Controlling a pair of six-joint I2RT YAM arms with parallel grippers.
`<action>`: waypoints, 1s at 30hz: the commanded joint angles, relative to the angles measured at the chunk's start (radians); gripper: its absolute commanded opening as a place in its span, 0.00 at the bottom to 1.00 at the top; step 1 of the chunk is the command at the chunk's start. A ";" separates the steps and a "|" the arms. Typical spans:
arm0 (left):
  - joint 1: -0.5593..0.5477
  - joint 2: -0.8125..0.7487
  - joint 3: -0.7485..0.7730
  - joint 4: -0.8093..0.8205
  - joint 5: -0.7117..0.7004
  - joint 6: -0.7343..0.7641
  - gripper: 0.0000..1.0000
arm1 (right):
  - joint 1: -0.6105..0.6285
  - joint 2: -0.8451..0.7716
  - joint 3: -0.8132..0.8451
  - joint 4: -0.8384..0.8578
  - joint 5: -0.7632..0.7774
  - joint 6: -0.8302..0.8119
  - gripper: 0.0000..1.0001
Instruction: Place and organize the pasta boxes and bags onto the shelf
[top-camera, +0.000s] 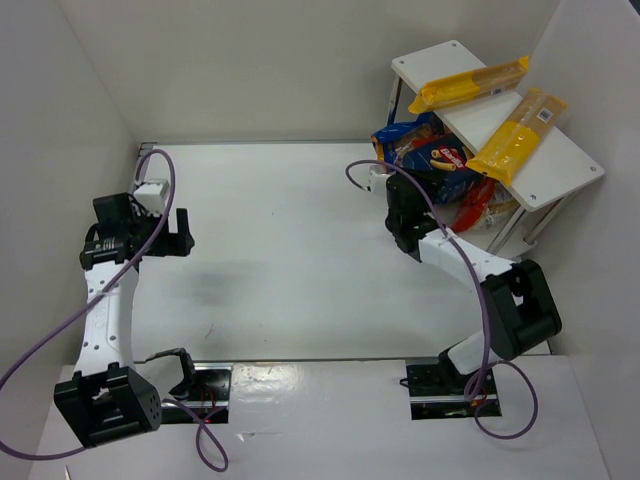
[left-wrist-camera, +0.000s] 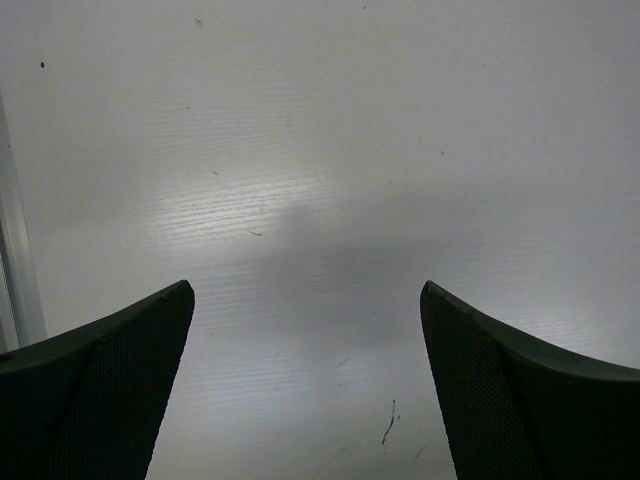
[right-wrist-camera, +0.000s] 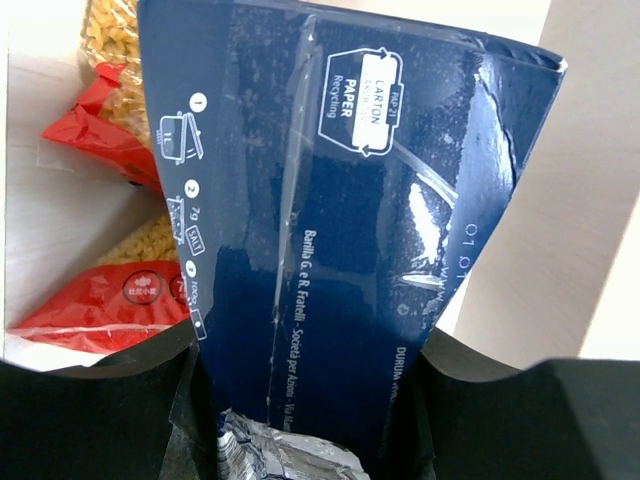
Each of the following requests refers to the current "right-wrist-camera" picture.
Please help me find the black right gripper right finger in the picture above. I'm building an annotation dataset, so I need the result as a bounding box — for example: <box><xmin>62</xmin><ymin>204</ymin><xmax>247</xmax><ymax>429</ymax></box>
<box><xmin>421</xmin><ymin>330</ymin><xmax>639</xmax><ymax>479</ymax></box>

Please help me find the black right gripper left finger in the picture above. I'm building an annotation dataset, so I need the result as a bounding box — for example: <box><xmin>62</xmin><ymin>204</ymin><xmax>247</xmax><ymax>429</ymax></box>
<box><xmin>1</xmin><ymin>320</ymin><xmax>218</xmax><ymax>479</ymax></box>

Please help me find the dark blue pasta box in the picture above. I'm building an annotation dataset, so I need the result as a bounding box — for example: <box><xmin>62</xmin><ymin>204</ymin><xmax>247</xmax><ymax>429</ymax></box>
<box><xmin>137</xmin><ymin>1</ymin><xmax>567</xmax><ymax>479</ymax></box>

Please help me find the red macaroni pasta bag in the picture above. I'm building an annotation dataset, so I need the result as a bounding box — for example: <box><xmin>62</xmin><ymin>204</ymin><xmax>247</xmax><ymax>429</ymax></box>
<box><xmin>9</xmin><ymin>213</ymin><xmax>189</xmax><ymax>354</ymax></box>

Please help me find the red fusilli pasta bag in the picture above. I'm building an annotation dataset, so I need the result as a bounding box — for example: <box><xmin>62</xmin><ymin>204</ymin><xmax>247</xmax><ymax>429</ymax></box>
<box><xmin>41</xmin><ymin>0</ymin><xmax>162</xmax><ymax>193</ymax></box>

